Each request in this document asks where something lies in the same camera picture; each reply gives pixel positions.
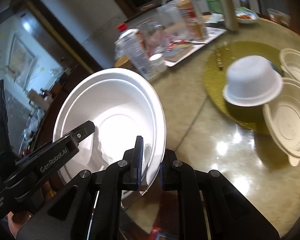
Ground white foam bowl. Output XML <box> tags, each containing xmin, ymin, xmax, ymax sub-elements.
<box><xmin>223</xmin><ymin>55</ymin><xmax>283</xmax><ymax>107</ymax></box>
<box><xmin>53</xmin><ymin>68</ymin><xmax>166</xmax><ymax>194</ymax></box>

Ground cream plastic bowl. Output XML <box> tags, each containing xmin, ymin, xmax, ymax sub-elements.
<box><xmin>279</xmin><ymin>48</ymin><xmax>300</xmax><ymax>82</ymax></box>
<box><xmin>263</xmin><ymin>77</ymin><xmax>300</xmax><ymax>167</ymax></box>

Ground red snack packet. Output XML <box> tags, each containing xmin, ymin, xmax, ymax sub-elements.
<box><xmin>147</xmin><ymin>227</ymin><xmax>178</xmax><ymax>240</ymax></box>

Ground peanut butter jar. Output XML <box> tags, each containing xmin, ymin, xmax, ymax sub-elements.
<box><xmin>114</xmin><ymin>55</ymin><xmax>132</xmax><ymax>69</ymax></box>

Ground white lotion bottle red cap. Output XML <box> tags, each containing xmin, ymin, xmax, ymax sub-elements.
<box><xmin>115</xmin><ymin>23</ymin><xmax>155</xmax><ymax>80</ymax></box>

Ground small white jar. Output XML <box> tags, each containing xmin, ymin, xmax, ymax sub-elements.
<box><xmin>149</xmin><ymin>53</ymin><xmax>167</xmax><ymax>73</ymax></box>

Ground clear glass pitcher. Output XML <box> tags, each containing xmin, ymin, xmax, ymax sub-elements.
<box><xmin>139</xmin><ymin>20</ymin><xmax>171</xmax><ymax>56</ymax></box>

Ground book on tray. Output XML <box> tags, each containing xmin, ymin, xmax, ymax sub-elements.
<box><xmin>164</xmin><ymin>44</ymin><xmax>193</xmax><ymax>62</ymax></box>

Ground gold glitter round mat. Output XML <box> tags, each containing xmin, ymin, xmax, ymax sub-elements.
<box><xmin>203</xmin><ymin>41</ymin><xmax>282</xmax><ymax>135</ymax></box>

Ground gold pen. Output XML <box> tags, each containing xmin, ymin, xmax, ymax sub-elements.
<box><xmin>215</xmin><ymin>48</ymin><xmax>223</xmax><ymax>70</ymax></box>

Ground clear plastic bag of jars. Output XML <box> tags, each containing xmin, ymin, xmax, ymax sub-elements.
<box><xmin>157</xmin><ymin>0</ymin><xmax>208</xmax><ymax>41</ymax></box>

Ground blue white food plate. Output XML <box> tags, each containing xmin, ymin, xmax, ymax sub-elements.
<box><xmin>235</xmin><ymin>7</ymin><xmax>259</xmax><ymax>24</ymax></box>

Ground steel thermos flask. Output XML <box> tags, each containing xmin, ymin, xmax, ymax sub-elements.
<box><xmin>219</xmin><ymin>0</ymin><xmax>239</xmax><ymax>32</ymax></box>

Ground clear plastic food container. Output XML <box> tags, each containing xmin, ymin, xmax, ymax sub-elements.
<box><xmin>267</xmin><ymin>8</ymin><xmax>291</xmax><ymax>27</ymax></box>

